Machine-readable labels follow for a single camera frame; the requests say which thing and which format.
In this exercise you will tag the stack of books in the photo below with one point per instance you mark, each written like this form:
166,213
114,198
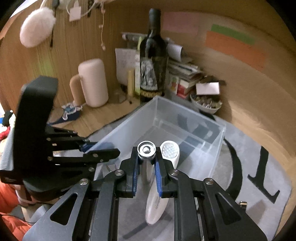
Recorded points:
182,78

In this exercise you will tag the blue cartoon sticker card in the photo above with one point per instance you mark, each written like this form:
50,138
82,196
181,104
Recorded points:
71,112

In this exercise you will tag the pink mug with handle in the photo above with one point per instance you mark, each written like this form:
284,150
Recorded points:
89,86

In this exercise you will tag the white fluffy pompom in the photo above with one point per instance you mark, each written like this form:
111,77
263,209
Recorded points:
37,27

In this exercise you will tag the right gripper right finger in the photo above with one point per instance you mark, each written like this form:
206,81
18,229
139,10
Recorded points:
162,167

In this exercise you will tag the orange sticky note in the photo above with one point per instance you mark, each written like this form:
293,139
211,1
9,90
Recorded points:
241,51

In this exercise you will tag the clear plastic storage box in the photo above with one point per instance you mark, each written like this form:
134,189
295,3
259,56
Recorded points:
193,139

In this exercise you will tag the black wireless microphone dongle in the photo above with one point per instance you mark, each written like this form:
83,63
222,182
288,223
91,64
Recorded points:
243,205

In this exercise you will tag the white bowl of small items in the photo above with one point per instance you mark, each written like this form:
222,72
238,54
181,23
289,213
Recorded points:
205,104

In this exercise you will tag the yellow tube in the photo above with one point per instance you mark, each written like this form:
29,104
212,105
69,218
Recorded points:
130,82

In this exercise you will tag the white handheld beauty device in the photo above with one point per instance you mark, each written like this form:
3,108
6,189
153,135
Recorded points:
156,205

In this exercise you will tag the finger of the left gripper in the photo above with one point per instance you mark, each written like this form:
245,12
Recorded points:
99,156
85,146

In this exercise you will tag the grey rug with black letters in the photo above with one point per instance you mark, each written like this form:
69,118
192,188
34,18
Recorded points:
247,171

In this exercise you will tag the pink sticky note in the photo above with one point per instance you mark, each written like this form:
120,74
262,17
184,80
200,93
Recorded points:
181,22

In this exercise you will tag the handwritten paper note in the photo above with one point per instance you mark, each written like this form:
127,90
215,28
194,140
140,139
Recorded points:
125,60

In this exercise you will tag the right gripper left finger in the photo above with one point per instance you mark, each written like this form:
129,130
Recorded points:
132,171

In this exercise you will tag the white card on bowl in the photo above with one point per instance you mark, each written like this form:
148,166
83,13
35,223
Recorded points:
210,88

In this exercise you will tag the dark wine bottle elephant label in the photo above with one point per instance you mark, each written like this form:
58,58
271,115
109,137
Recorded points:
153,60

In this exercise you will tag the green sticky note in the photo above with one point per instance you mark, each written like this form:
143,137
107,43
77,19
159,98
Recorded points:
233,33

